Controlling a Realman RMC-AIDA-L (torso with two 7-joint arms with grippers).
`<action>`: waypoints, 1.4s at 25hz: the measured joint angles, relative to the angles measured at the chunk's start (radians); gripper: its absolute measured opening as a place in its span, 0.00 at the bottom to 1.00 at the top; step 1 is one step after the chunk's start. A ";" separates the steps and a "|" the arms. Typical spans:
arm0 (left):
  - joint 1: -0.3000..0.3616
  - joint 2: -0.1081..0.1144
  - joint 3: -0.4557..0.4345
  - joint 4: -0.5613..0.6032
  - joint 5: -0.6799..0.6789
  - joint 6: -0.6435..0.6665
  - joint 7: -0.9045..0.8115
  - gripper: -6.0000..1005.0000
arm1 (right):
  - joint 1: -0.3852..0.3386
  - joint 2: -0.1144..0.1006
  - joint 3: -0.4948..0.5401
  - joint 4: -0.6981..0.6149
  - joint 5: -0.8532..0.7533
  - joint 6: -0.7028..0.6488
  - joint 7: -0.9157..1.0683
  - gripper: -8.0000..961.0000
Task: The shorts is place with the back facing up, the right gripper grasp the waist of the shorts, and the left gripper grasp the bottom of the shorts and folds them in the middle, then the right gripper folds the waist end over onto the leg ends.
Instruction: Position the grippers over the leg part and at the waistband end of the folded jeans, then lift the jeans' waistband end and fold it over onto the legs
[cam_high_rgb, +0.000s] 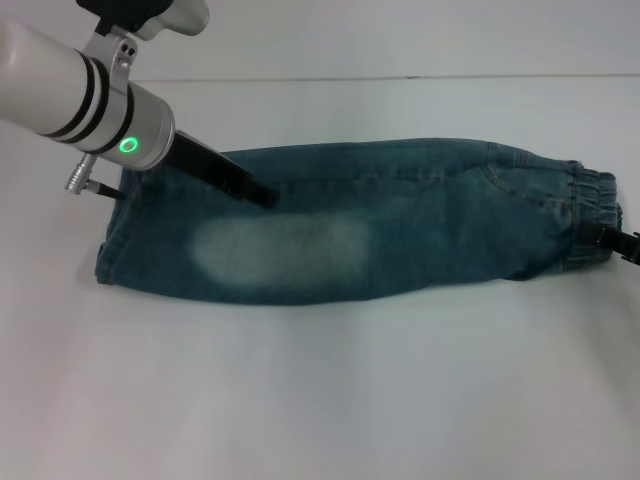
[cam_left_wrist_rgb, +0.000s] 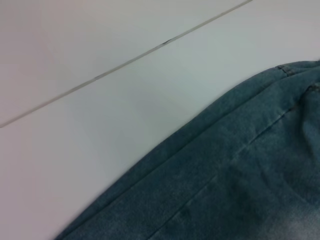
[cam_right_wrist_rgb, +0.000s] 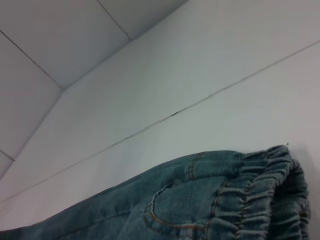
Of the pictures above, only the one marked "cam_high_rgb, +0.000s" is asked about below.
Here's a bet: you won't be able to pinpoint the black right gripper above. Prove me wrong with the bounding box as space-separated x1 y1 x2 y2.
581 225 640 269

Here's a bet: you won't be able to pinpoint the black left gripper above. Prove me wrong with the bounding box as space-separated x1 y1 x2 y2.
166 130 281 209

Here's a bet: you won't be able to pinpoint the blue denim shorts with print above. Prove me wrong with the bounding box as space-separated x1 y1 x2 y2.
94 138 624 307

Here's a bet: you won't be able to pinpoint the silver cable connector plug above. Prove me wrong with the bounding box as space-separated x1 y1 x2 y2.
63 153 98 194

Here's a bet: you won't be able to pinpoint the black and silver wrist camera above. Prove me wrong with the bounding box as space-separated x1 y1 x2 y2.
74 0 212 42

